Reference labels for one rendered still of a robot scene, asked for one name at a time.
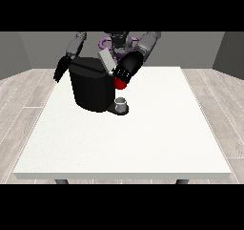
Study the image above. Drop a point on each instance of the dark table leg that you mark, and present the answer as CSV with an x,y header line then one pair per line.
x,y
182,181
61,181

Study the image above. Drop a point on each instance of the grey and purple robot trunk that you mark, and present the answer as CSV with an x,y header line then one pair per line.
x,y
118,44

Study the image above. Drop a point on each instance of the small grey cup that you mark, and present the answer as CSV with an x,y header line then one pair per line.
x,y
121,104

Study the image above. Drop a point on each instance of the pale grey machine lid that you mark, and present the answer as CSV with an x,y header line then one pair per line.
x,y
106,60

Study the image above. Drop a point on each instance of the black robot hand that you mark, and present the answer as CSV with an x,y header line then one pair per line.
x,y
61,67
128,66

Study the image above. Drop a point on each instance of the red pod holder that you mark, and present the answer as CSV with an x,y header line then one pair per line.
x,y
119,84

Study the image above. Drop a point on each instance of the black coffee machine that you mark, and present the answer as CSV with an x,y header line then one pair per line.
x,y
91,85

